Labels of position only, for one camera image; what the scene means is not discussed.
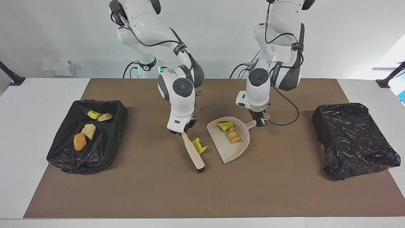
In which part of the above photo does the notched yellow sponge piece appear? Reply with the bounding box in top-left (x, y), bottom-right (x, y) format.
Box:
top-left (192, 137), bottom-right (208, 155)

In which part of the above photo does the beige hand brush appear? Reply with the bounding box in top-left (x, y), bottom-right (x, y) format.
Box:
top-left (181, 132), bottom-right (205, 174)

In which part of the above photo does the striped toy croissant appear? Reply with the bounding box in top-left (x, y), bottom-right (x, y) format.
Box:
top-left (227, 127), bottom-right (242, 144)

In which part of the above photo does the beige plastic dustpan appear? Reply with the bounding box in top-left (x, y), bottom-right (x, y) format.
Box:
top-left (206, 117), bottom-right (257, 164)

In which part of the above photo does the pale bread chunk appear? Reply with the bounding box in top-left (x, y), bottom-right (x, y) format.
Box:
top-left (81, 124), bottom-right (96, 140)

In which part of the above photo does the brown fried nugget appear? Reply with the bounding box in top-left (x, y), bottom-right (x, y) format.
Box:
top-left (73, 133), bottom-right (87, 151)

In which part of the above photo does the black bag lined bin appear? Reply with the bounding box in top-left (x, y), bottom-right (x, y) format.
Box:
top-left (312, 102), bottom-right (401, 181)
top-left (47, 100), bottom-right (128, 175)

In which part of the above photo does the brown table mat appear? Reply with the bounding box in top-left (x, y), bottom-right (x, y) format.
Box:
top-left (23, 78), bottom-right (405, 219)

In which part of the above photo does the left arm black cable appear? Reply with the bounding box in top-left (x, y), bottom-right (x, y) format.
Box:
top-left (265, 0), bottom-right (305, 126)

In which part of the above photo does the left arm base cable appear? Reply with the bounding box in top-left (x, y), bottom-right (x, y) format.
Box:
top-left (230, 51), bottom-right (260, 79)

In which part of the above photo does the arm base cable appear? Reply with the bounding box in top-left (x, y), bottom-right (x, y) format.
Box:
top-left (230, 51), bottom-right (260, 79)
top-left (123, 61), bottom-right (140, 79)

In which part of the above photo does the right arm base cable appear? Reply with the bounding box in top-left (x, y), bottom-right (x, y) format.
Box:
top-left (123, 61), bottom-right (140, 79)

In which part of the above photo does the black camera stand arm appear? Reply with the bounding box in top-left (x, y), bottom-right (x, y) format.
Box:
top-left (376, 61), bottom-right (405, 88)
top-left (0, 61), bottom-right (26, 86)

